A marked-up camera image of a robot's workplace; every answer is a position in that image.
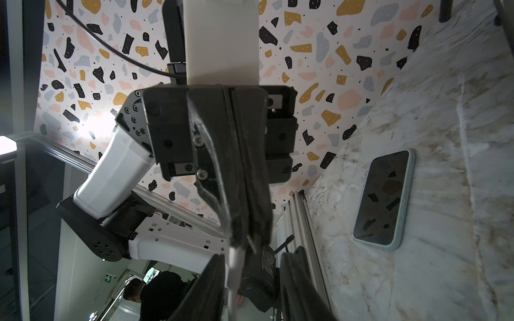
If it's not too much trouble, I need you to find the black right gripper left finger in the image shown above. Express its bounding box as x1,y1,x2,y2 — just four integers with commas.
168,254,226,321

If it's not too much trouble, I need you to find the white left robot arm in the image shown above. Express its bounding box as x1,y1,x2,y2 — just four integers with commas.
58,1,297,273

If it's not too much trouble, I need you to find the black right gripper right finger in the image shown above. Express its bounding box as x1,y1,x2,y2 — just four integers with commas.
280,253,337,321

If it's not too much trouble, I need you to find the white charging cable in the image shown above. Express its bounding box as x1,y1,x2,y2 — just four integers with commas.
224,245,246,321

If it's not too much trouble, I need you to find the black phone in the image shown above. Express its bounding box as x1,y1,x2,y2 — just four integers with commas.
353,149,416,251

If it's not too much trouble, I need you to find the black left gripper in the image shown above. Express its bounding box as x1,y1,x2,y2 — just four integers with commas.
143,85,297,251

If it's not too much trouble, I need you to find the person in dark clothes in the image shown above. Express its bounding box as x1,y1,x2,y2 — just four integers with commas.
123,271,197,321

